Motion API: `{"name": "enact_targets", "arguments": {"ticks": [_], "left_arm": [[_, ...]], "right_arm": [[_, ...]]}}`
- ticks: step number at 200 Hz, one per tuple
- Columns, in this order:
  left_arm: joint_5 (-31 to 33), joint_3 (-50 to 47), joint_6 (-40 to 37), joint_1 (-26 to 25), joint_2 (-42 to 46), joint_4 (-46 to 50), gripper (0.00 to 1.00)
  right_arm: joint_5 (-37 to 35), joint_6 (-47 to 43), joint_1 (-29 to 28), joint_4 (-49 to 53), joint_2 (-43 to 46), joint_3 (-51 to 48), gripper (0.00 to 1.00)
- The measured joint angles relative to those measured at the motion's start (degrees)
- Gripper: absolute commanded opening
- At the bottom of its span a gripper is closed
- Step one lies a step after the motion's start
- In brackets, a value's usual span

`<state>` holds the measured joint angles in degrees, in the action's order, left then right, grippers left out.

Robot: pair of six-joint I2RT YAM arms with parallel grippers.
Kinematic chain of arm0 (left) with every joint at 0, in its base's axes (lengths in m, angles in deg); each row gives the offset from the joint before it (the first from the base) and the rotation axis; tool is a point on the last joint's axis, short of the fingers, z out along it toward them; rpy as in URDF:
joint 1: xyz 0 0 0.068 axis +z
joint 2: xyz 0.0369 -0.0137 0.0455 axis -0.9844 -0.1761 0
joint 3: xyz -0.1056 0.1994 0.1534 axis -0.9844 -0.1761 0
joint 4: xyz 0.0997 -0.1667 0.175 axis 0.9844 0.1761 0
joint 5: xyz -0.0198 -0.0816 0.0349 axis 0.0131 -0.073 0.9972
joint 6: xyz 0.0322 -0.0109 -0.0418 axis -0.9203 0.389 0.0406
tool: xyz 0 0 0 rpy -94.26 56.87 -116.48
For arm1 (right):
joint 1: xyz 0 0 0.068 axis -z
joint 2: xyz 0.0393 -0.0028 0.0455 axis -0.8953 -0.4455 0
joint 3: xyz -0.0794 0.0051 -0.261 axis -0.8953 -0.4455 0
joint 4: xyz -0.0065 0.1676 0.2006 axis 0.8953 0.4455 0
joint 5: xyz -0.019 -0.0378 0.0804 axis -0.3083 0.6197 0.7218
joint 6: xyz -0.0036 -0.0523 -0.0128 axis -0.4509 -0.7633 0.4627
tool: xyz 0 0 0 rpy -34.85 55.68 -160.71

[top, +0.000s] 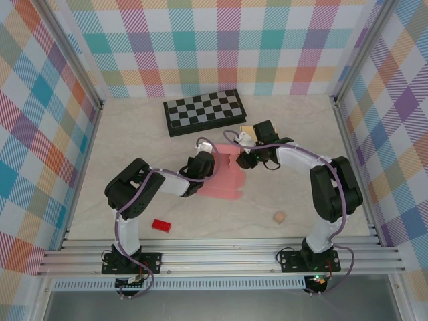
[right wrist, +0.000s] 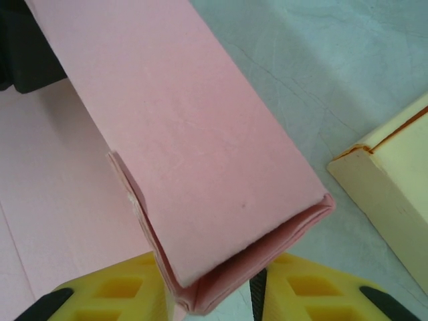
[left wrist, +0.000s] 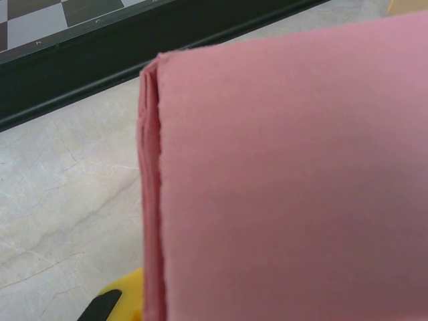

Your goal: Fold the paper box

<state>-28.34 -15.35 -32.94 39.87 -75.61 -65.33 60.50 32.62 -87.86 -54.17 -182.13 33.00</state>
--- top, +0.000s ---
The pink paper box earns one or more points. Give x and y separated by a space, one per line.
224 180

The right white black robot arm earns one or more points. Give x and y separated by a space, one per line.
297 155

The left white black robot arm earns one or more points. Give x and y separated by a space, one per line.
174 184

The black grey folding chessboard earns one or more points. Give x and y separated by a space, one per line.
204 108

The red toy brick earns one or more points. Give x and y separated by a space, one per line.
162 225

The small wooden cube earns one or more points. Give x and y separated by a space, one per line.
279 218

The left small circuit board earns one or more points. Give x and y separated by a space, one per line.
132 282

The small circuit board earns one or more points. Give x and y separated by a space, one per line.
319 280
132 282

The right small circuit board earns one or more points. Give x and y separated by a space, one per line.
319 280

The right aluminium side rail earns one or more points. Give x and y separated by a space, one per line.
346 133

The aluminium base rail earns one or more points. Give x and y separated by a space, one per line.
217 257

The right aluminium frame post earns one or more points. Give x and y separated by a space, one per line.
361 57

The aluminium frame post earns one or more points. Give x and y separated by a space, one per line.
72 60
361 57

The left aluminium frame post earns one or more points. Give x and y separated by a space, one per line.
72 60

